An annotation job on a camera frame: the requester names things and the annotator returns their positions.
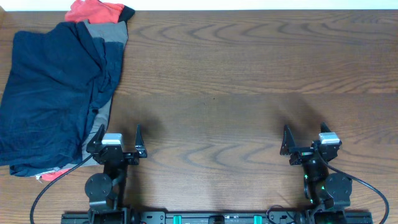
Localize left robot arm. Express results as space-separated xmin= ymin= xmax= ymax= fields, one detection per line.
xmin=85 ymin=124 xmax=148 ymax=224

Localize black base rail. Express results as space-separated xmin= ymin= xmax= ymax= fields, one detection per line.
xmin=61 ymin=210 xmax=373 ymax=224

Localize navy shorts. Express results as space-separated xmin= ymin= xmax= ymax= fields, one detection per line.
xmin=91 ymin=37 xmax=125 ymax=110
xmin=1 ymin=22 xmax=101 ymax=177

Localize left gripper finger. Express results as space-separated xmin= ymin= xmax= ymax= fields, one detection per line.
xmin=90 ymin=124 xmax=105 ymax=146
xmin=134 ymin=124 xmax=146 ymax=149

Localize red garment with black trim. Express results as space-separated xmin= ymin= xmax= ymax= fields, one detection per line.
xmin=40 ymin=0 xmax=136 ymax=182

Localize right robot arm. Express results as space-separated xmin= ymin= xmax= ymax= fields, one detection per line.
xmin=280 ymin=123 xmax=352 ymax=223

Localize grey shorts in pile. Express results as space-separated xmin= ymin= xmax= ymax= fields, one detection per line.
xmin=35 ymin=21 xmax=128 ymax=182

